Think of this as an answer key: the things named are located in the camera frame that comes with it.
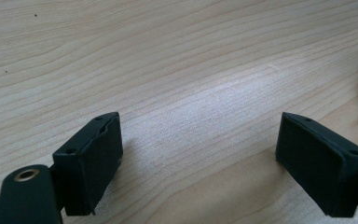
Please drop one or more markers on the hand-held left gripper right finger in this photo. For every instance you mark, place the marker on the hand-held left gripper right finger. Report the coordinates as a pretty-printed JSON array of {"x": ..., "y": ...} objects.
[{"x": 320, "y": 161}]

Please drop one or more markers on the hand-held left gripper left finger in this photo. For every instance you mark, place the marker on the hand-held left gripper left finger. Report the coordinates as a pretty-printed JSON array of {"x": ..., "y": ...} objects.
[{"x": 88, "y": 165}]

